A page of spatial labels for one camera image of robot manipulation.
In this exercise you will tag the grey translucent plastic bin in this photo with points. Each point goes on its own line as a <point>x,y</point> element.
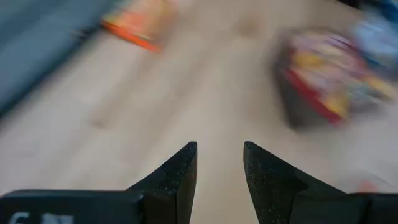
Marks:
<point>289,102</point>

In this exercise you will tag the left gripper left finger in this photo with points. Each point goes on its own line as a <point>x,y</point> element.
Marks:
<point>174,186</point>

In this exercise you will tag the blue Maruchan noodle pack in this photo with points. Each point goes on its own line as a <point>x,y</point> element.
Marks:
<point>376,37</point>

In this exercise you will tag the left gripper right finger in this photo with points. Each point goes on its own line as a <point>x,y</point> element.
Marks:
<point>273,186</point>

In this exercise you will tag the orange Maruchan chicken noodle pack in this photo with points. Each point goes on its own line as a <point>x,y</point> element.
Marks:
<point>140,25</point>

